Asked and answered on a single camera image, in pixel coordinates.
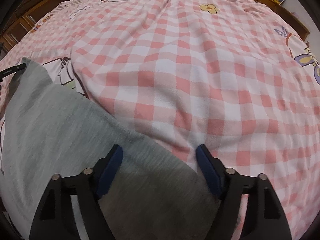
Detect grey knit pants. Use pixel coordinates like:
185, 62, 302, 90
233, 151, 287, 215
1, 58, 220, 239

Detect pink checkered bed cover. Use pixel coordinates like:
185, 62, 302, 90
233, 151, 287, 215
1, 0, 319, 239

